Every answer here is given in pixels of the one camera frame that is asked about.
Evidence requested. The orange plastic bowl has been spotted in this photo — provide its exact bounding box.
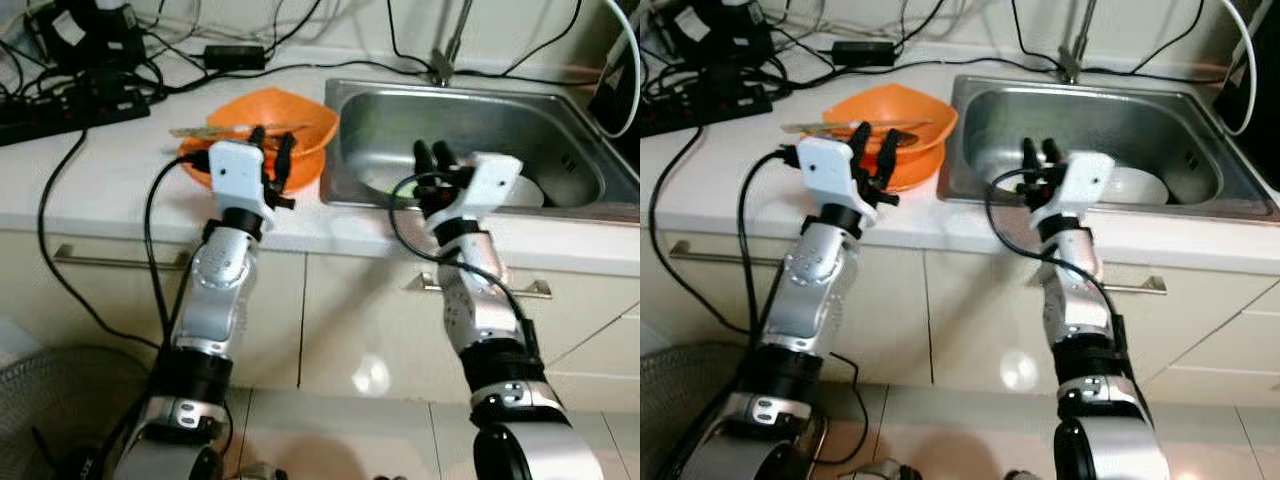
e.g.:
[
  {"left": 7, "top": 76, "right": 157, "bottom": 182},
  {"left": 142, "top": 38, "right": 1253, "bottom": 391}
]
[
  {"left": 822, "top": 83, "right": 959, "bottom": 161},
  {"left": 178, "top": 87, "right": 341, "bottom": 166}
]

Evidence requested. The white kitchen cabinet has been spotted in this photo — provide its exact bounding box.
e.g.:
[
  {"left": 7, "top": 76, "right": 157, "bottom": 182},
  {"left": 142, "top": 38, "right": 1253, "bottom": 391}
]
[
  {"left": 640, "top": 225, "right": 1280, "bottom": 406},
  {"left": 0, "top": 228, "right": 641, "bottom": 403}
]

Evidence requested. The stainless steel sink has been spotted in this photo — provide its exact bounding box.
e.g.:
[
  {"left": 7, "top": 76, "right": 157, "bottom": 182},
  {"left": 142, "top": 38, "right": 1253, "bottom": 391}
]
[
  {"left": 942, "top": 75, "right": 1279, "bottom": 223},
  {"left": 320, "top": 78, "right": 641, "bottom": 223}
]

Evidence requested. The steel faucet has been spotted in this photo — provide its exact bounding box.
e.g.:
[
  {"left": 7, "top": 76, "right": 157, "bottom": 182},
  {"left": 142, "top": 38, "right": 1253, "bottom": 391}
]
[
  {"left": 1058, "top": 0, "right": 1101, "bottom": 85},
  {"left": 430, "top": 0, "right": 477, "bottom": 87}
]

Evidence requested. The black power adapter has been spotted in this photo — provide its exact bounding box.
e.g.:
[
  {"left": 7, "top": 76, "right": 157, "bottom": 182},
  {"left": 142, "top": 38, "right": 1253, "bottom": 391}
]
[
  {"left": 832, "top": 40, "right": 897, "bottom": 67},
  {"left": 203, "top": 44, "right": 269, "bottom": 71}
]

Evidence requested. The black power strip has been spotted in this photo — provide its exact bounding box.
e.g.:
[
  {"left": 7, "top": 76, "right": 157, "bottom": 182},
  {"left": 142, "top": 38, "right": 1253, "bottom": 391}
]
[
  {"left": 640, "top": 82, "right": 776, "bottom": 139},
  {"left": 0, "top": 85, "right": 151, "bottom": 148}
]

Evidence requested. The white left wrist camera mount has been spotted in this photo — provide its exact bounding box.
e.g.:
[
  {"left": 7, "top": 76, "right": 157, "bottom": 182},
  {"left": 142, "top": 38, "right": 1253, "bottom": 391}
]
[
  {"left": 797, "top": 136, "right": 867, "bottom": 231},
  {"left": 207, "top": 140, "right": 278, "bottom": 236}
]

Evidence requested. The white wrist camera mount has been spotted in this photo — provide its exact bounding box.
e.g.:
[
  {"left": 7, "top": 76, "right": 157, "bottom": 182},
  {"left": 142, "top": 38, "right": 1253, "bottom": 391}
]
[
  {"left": 797, "top": 136, "right": 867, "bottom": 231},
  {"left": 430, "top": 152, "right": 524, "bottom": 239},
  {"left": 1030, "top": 150, "right": 1116, "bottom": 233},
  {"left": 207, "top": 140, "right": 278, "bottom": 236}
]

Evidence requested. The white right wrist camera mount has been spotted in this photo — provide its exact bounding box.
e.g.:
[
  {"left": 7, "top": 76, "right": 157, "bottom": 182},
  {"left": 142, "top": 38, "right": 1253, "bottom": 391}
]
[
  {"left": 430, "top": 152, "right": 524, "bottom": 239},
  {"left": 1030, "top": 150, "right": 1116, "bottom": 233}
]

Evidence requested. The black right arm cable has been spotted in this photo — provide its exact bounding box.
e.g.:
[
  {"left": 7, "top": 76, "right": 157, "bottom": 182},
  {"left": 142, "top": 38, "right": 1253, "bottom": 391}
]
[
  {"left": 387, "top": 172, "right": 543, "bottom": 366},
  {"left": 984, "top": 168, "right": 1131, "bottom": 366}
]

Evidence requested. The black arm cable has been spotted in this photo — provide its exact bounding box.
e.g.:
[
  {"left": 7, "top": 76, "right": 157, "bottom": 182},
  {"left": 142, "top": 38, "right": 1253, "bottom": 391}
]
[
  {"left": 984, "top": 168, "right": 1131, "bottom": 366},
  {"left": 387, "top": 172, "right": 543, "bottom": 366},
  {"left": 736, "top": 148, "right": 801, "bottom": 331},
  {"left": 143, "top": 150, "right": 216, "bottom": 336}
]

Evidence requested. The thin black cable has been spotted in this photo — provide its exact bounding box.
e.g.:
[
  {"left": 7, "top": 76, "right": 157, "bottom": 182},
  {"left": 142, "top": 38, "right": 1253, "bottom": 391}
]
[
  {"left": 770, "top": 55, "right": 1280, "bottom": 91},
  {"left": 150, "top": 58, "right": 641, "bottom": 96}
]

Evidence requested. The thick black cable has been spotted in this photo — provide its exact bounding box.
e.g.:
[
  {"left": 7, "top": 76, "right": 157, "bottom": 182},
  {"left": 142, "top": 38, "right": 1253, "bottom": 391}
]
[
  {"left": 385, "top": 0, "right": 441, "bottom": 77},
  {"left": 1010, "top": 0, "right": 1067, "bottom": 75}
]

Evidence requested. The metal drawer handle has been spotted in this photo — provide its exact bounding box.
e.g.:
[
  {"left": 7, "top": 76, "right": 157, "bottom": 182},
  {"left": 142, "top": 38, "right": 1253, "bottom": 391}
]
[
  {"left": 668, "top": 240, "right": 801, "bottom": 269},
  {"left": 405, "top": 272, "right": 553, "bottom": 300},
  {"left": 1025, "top": 268, "right": 1169, "bottom": 295},
  {"left": 52, "top": 245, "right": 191, "bottom": 273}
]

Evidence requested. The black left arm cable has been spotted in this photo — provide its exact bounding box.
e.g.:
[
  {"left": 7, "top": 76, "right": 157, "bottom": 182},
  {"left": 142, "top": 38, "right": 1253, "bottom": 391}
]
[
  {"left": 736, "top": 148, "right": 801, "bottom": 331},
  {"left": 143, "top": 150, "right": 216, "bottom": 336}
]

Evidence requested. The black power strip cable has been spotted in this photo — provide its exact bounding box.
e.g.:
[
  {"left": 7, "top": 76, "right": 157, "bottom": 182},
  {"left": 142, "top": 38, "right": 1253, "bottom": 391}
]
[
  {"left": 38, "top": 128, "right": 163, "bottom": 351},
  {"left": 648, "top": 126, "right": 761, "bottom": 337}
]

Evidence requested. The white hose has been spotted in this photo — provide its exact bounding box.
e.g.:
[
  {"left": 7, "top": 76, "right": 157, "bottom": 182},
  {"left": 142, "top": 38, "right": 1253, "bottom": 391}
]
[
  {"left": 598, "top": 0, "right": 641, "bottom": 141},
  {"left": 1215, "top": 0, "right": 1259, "bottom": 137}
]

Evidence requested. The wire mesh basket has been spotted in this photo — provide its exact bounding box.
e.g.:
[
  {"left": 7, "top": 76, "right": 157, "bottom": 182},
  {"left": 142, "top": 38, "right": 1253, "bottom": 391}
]
[
  {"left": 640, "top": 343, "right": 766, "bottom": 480},
  {"left": 0, "top": 345, "right": 151, "bottom": 480}
]

